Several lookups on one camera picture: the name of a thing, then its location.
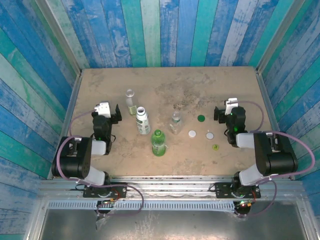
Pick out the clear bottle yellow-green label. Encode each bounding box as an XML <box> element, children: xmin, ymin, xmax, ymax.
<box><xmin>124</xmin><ymin>88</ymin><xmax>139</xmax><ymax>116</ymax></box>

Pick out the white bottle green label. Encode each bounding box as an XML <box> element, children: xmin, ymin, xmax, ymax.
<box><xmin>135</xmin><ymin>106</ymin><xmax>152</xmax><ymax>135</ymax></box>

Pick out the clear bottle green label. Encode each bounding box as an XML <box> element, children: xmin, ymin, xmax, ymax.
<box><xmin>169</xmin><ymin>111</ymin><xmax>183</xmax><ymax>135</ymax></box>

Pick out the green plastic bottle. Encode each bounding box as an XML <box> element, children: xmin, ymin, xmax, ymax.
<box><xmin>151</xmin><ymin>129</ymin><xmax>167</xmax><ymax>157</ymax></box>

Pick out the grey metal shelf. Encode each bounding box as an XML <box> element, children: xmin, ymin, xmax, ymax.
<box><xmin>23</xmin><ymin>208</ymin><xmax>311</xmax><ymax>240</ymax></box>

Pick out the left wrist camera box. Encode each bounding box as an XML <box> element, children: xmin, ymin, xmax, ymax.
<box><xmin>94</xmin><ymin>101</ymin><xmax>111</xmax><ymax>118</ymax></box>

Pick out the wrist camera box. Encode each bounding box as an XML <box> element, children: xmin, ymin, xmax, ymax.
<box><xmin>94</xmin><ymin>101</ymin><xmax>111</xmax><ymax>118</ymax></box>
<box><xmin>224</xmin><ymin>97</ymin><xmax>239</xmax><ymax>116</ymax></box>

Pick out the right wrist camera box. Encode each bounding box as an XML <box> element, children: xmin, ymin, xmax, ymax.
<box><xmin>224</xmin><ymin>97</ymin><xmax>239</xmax><ymax>116</ymax></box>

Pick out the aluminium table side rail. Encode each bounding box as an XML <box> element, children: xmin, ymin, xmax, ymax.
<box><xmin>255</xmin><ymin>67</ymin><xmax>297</xmax><ymax>181</ymax></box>
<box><xmin>47</xmin><ymin>73</ymin><xmax>83</xmax><ymax>180</ymax></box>

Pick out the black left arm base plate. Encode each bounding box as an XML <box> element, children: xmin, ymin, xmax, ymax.
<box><xmin>82</xmin><ymin>182</ymin><xmax>128</xmax><ymax>199</ymax></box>

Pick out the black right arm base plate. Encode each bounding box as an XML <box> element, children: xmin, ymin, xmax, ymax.
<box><xmin>214</xmin><ymin>181</ymin><xmax>261</xmax><ymax>200</ymax></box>

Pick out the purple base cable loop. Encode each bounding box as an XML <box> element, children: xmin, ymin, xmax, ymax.
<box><xmin>96</xmin><ymin>184</ymin><xmax>145</xmax><ymax>218</ymax></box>
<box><xmin>234</xmin><ymin>178</ymin><xmax>278</xmax><ymax>219</ymax></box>

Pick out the aluminium corner post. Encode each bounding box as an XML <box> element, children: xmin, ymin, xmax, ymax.
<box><xmin>34</xmin><ymin>0</ymin><xmax>83</xmax><ymax>76</ymax></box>
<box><xmin>256</xmin><ymin>0</ymin><xmax>308</xmax><ymax>73</ymax></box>

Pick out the aluminium rail frame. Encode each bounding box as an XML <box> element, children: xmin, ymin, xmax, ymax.
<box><xmin>37</xmin><ymin>176</ymin><xmax>305</xmax><ymax>203</ymax></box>

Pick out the white slotted cable duct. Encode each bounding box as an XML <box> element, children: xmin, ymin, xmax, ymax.
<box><xmin>47</xmin><ymin>200</ymin><xmax>236</xmax><ymax>212</ymax></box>

